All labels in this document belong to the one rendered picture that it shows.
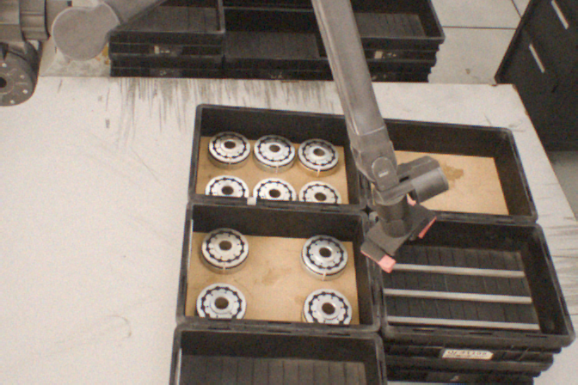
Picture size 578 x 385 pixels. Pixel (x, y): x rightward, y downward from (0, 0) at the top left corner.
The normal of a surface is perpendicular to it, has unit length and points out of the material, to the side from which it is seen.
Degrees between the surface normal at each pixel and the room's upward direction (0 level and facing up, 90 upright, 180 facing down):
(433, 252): 0
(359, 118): 48
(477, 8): 0
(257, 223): 90
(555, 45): 90
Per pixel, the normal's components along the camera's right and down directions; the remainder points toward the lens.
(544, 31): -0.99, 0.00
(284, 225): 0.01, 0.76
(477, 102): 0.12, -0.65
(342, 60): 0.11, 0.25
